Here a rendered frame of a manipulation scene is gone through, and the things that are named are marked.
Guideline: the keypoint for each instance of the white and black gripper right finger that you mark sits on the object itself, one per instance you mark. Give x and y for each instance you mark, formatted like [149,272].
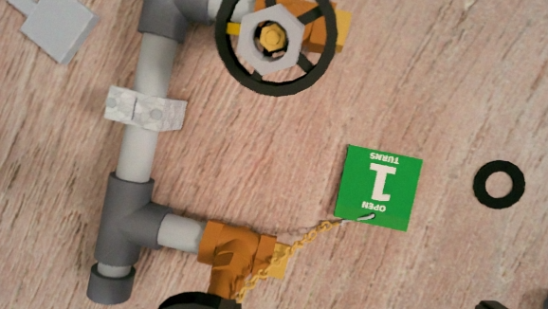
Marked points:
[490,304]

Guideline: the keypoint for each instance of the grey hex nut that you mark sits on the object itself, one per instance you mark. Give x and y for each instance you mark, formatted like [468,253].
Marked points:
[246,47]

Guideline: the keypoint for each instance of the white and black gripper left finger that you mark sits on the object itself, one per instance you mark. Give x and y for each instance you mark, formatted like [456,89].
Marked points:
[229,304]

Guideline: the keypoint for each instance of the green tag with gold chain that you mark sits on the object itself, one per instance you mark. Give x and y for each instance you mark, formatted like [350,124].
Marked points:
[371,181]

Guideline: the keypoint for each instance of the black rubber o-ring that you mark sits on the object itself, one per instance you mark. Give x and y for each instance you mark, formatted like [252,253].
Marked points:
[487,169]

